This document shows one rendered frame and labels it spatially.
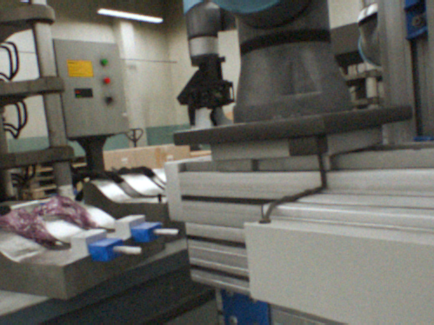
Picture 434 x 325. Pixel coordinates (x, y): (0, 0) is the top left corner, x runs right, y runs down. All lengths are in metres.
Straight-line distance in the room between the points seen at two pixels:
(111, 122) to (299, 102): 1.44
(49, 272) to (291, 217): 0.45
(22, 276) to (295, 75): 0.55
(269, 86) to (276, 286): 0.23
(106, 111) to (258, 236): 1.54
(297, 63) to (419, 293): 0.29
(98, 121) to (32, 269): 1.15
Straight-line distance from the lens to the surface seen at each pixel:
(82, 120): 1.80
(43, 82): 1.61
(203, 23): 1.02
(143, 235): 0.80
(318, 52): 0.52
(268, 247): 0.36
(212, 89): 0.96
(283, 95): 0.48
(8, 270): 0.81
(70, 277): 0.71
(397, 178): 0.42
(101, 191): 1.15
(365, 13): 1.10
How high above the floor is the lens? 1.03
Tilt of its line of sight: 4 degrees down
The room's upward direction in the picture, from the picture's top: 7 degrees counter-clockwise
